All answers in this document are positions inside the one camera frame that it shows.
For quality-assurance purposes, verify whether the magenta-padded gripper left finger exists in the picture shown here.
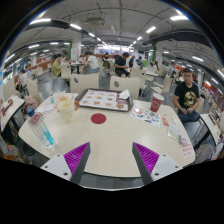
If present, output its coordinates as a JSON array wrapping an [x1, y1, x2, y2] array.
[[40, 142, 92, 186]]

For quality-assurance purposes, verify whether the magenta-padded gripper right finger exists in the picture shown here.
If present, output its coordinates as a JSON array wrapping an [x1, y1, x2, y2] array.
[[131, 142, 184, 186]]

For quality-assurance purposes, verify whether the clear blue-capped water bottle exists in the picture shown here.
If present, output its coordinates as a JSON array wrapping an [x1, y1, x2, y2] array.
[[27, 108, 57, 150]]

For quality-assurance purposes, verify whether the clear plastic bag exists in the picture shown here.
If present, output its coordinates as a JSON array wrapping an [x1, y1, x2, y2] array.
[[167, 124, 184, 144]]

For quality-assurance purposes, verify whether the pink printed receipt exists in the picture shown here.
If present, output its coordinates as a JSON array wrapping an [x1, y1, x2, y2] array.
[[180, 142, 195, 158]]

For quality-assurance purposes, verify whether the colourful printed flyer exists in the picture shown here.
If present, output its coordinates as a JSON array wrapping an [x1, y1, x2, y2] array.
[[129, 105, 162, 128]]

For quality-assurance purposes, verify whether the flat round red coaster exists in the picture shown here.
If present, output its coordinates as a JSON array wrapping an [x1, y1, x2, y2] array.
[[90, 112, 107, 125]]

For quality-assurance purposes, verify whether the cream mug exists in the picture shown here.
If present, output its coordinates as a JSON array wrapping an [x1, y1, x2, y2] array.
[[57, 99, 80, 122]]

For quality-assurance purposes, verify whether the red paper cup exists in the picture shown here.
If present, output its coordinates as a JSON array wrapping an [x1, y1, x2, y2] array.
[[149, 92, 165, 113]]

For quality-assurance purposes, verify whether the white printed card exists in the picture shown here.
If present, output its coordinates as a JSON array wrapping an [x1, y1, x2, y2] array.
[[34, 103, 56, 115]]

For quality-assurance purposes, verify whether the food wrapper with fried food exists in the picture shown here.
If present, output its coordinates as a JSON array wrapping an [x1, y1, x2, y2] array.
[[53, 91, 76, 108]]

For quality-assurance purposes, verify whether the brown tray with paper liner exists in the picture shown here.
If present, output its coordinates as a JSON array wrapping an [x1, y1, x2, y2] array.
[[74, 87, 135, 113]]

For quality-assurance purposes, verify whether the crumpled white napkin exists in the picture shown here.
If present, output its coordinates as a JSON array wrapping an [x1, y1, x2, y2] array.
[[118, 89, 131, 100]]

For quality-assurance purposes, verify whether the neighbouring beige table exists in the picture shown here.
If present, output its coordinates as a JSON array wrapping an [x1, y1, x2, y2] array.
[[199, 113, 223, 146], [0, 94, 26, 133]]

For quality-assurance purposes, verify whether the pink backpack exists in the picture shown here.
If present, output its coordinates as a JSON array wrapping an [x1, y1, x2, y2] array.
[[22, 95, 40, 109]]

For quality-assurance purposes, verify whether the person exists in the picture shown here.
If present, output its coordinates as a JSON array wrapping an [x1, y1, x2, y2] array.
[[129, 54, 136, 69], [114, 51, 132, 78], [83, 50, 100, 75], [50, 53, 64, 78], [17, 68, 29, 93], [172, 67, 201, 124]]

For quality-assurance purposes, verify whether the beige chair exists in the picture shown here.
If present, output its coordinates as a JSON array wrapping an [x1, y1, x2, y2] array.
[[109, 75, 141, 100], [69, 73, 100, 94]]

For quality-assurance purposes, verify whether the group of beige chairs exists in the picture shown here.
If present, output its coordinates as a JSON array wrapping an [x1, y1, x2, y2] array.
[[3, 63, 174, 101]]

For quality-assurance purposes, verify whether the ceiling air conditioner unit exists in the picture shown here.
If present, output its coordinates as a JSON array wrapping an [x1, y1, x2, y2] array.
[[84, 16, 106, 28]]

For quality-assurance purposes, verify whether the group of ceiling lights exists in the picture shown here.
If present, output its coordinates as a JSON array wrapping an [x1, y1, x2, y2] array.
[[3, 14, 224, 79]]

